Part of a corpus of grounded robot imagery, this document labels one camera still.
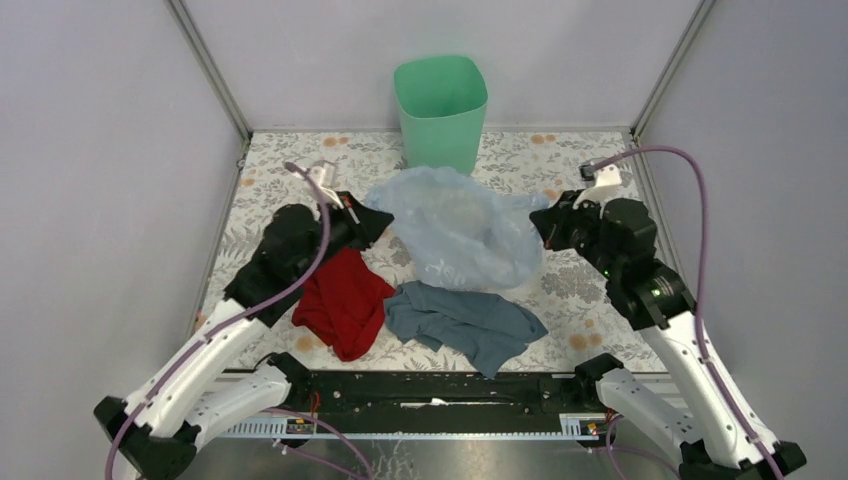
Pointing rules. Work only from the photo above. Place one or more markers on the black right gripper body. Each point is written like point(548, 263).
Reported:
point(577, 229)

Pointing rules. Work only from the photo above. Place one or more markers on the light blue plastic trash bag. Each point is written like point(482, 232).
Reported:
point(459, 234)

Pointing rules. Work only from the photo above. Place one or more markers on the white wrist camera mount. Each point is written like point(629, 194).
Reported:
point(323, 173)
point(602, 182)

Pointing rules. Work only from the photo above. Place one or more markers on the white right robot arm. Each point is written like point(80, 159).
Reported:
point(719, 436)

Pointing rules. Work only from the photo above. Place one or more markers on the grey-blue cloth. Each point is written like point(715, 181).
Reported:
point(486, 328)

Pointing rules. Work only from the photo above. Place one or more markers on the green plastic trash bin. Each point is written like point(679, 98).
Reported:
point(441, 103)

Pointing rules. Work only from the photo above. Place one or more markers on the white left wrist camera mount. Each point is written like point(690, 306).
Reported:
point(323, 173)

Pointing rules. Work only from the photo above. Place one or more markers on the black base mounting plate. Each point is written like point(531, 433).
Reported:
point(385, 396)

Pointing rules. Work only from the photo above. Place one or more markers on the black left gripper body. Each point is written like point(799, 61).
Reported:
point(346, 227)

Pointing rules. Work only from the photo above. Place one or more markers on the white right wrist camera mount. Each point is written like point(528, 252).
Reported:
point(602, 182)

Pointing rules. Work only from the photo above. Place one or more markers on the red cloth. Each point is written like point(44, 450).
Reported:
point(343, 305)

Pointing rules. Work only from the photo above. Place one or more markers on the white slotted cable duct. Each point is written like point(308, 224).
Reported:
point(440, 427)

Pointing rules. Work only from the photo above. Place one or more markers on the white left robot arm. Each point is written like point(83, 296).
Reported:
point(160, 428)

